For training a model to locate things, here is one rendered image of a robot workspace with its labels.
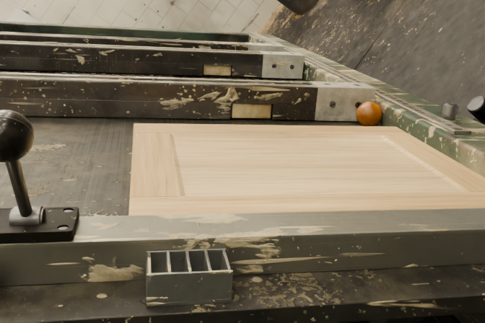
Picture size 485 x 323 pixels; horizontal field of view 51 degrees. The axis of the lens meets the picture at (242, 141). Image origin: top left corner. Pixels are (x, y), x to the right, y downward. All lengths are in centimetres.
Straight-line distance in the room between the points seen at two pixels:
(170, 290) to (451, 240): 28
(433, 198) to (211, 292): 34
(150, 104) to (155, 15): 490
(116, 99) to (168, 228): 54
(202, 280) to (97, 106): 61
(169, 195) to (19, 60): 96
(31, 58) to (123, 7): 439
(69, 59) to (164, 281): 110
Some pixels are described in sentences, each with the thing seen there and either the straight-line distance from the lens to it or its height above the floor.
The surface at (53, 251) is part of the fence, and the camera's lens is 46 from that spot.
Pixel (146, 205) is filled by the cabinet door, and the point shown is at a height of 127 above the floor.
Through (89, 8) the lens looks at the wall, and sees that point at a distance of 583.
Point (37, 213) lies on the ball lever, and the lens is 47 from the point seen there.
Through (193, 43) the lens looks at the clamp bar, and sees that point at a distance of 168.
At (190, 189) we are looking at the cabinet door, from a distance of 62.
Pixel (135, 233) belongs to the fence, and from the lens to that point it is 46.
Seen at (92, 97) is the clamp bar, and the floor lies 136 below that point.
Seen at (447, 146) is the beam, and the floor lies 90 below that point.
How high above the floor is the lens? 141
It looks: 19 degrees down
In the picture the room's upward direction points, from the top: 54 degrees counter-clockwise
